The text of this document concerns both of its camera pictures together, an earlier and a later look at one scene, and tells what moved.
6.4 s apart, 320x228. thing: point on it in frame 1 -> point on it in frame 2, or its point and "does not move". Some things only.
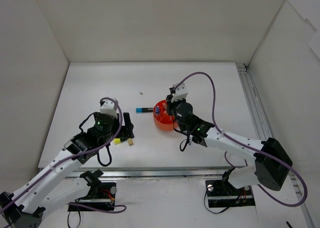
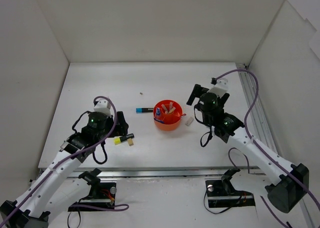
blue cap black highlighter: (140, 110) does not move
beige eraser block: (130, 141) does not move
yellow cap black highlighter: (118, 140) does not move
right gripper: (170, 108) -> (195, 93)
